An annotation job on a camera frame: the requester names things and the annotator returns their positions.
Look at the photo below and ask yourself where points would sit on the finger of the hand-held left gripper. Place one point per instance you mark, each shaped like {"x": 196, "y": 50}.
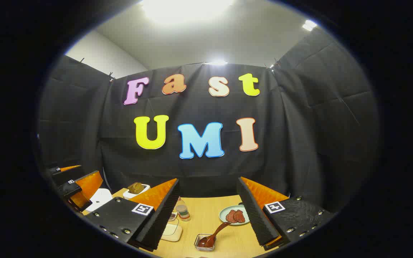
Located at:
{"x": 56, "y": 170}
{"x": 71, "y": 190}

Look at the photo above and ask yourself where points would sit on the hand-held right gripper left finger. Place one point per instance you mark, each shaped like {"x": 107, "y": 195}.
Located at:
{"x": 163, "y": 215}

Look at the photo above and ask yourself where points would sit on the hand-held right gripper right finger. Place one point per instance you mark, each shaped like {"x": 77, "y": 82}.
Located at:
{"x": 253, "y": 215}

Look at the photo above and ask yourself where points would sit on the white rice cooker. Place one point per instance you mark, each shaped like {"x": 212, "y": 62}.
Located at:
{"x": 100, "y": 199}

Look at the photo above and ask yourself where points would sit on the brown wooden spoon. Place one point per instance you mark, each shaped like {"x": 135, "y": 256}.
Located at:
{"x": 213, "y": 234}

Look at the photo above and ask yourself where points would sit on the red meat slice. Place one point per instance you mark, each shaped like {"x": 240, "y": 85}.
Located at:
{"x": 231, "y": 216}
{"x": 240, "y": 216}

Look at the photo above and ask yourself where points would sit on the clear plastic bottle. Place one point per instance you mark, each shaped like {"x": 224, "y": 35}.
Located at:
{"x": 183, "y": 213}

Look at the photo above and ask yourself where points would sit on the pale green plate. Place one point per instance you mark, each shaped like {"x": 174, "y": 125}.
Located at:
{"x": 224, "y": 215}

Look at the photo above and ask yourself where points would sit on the white toaster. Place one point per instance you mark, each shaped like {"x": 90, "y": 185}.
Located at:
{"x": 136, "y": 195}

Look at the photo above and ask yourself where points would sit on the brown bread slice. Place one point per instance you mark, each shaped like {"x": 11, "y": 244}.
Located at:
{"x": 135, "y": 187}

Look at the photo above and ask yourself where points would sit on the black backdrop cloth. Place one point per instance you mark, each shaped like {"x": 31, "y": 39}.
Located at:
{"x": 192, "y": 168}

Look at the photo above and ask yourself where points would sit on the small ceiling light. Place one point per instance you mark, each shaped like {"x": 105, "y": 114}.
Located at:
{"x": 216, "y": 63}
{"x": 309, "y": 25}

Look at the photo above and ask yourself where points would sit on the large ceiling light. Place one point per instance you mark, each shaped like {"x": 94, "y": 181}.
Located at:
{"x": 186, "y": 9}

